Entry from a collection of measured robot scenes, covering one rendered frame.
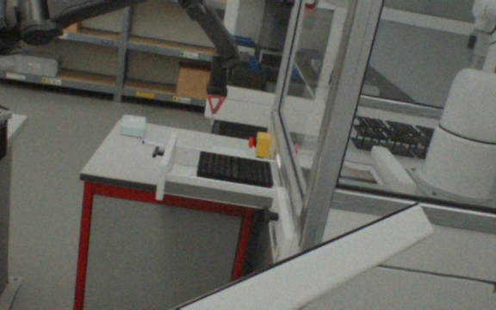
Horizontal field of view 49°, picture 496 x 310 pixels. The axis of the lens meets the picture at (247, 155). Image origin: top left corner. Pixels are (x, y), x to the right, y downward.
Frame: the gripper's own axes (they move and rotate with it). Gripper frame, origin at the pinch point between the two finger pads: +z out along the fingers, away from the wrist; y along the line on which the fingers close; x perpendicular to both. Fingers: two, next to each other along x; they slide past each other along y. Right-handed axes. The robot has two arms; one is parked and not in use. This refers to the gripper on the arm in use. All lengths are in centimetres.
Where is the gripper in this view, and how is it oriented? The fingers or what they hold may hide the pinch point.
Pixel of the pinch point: (213, 111)
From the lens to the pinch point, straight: 187.6
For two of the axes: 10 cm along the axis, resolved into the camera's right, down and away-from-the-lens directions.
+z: -1.4, 9.2, 3.6
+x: -9.8, -0.8, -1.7
